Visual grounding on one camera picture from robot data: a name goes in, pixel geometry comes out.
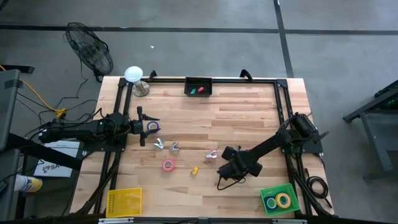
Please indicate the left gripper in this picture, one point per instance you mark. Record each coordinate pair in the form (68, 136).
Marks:
(135, 127)

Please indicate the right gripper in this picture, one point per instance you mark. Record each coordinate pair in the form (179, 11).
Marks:
(239, 166)

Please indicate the dark blue tape roll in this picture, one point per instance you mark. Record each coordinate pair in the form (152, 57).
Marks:
(148, 125)

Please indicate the pink staple remover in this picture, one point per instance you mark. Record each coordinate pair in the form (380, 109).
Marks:
(211, 154)

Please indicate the light blue tape roll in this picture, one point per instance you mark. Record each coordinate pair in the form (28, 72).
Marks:
(267, 203)

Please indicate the yellow tape roll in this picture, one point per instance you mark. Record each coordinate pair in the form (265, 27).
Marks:
(283, 200)

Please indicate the yellow slotted basket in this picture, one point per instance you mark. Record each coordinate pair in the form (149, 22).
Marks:
(123, 202)

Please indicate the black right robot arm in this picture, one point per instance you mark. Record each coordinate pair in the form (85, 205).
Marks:
(270, 143)

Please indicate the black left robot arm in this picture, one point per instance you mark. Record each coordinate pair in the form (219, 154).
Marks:
(81, 130)

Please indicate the pink tape roll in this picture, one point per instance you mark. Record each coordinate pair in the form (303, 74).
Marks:
(163, 165)

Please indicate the green slotted basket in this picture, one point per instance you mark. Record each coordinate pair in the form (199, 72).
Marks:
(267, 191)

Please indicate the black slotted basket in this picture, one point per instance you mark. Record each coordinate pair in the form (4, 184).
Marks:
(186, 86)

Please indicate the white dome lamp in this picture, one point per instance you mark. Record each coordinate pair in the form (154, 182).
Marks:
(133, 74)

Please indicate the white printed paper sheet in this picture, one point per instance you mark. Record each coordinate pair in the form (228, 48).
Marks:
(59, 145)

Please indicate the black floor fan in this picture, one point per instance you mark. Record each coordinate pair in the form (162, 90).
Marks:
(90, 49)

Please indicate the black diagonal beam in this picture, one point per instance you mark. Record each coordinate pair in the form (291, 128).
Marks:
(46, 152)

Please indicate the white yellow blue can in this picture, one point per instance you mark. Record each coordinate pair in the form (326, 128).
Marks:
(29, 184)

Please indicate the dark grey metal table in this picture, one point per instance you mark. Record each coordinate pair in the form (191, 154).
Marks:
(377, 143)

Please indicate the silver aluminium rail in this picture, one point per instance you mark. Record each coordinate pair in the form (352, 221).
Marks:
(115, 220)

